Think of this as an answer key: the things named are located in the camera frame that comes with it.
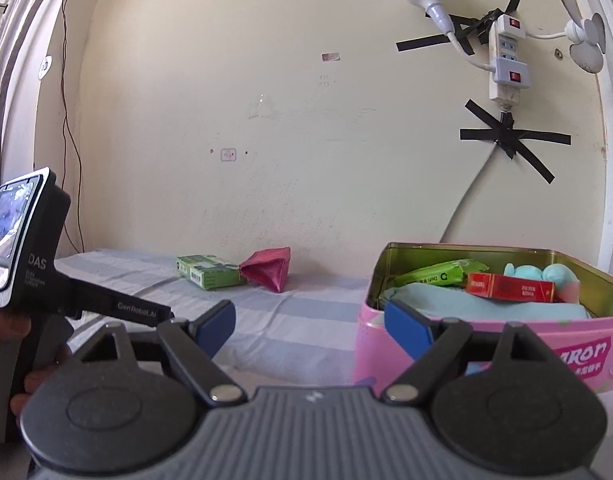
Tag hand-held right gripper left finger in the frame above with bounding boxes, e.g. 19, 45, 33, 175
71, 299, 248, 406

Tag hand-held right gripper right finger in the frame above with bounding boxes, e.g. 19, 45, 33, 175
381, 297, 583, 406

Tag green snack packet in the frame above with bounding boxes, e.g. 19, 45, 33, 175
393, 258, 480, 289

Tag teal cloth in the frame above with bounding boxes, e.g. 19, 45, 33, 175
379, 282, 593, 322

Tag red cigarette box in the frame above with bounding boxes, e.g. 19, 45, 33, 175
465, 272, 557, 304

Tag pink biscuit tin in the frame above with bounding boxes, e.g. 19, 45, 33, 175
351, 242, 613, 397

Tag person's left hand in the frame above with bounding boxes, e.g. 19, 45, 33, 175
0, 305, 74, 421

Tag green box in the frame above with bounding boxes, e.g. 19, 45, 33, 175
176, 253, 248, 290

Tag red pouch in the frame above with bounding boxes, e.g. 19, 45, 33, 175
238, 246, 292, 294

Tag striped bed sheet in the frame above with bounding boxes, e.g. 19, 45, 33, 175
53, 247, 388, 392

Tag teal plush toy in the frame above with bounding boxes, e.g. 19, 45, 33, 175
503, 261, 582, 304

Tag black tape cross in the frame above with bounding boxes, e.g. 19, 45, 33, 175
459, 98, 572, 185

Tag black tape strips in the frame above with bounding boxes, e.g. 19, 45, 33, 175
396, 0, 526, 58

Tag white power strip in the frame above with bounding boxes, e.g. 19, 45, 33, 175
487, 14, 530, 102

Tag small white fan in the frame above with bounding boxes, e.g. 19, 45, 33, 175
559, 0, 608, 75

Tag grey power cable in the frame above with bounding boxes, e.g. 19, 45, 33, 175
439, 100, 515, 244

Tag thin dark wire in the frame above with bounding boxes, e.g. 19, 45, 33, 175
60, 0, 96, 254

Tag white door frame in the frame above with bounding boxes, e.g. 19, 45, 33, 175
0, 0, 83, 192

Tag white window frame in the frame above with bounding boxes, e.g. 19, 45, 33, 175
557, 0, 613, 282

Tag white switch adapter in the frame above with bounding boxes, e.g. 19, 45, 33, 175
490, 57, 530, 86

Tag white bulb cord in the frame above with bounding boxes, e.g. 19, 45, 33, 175
445, 31, 495, 69

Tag white fan cord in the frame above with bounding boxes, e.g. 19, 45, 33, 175
525, 26, 570, 42

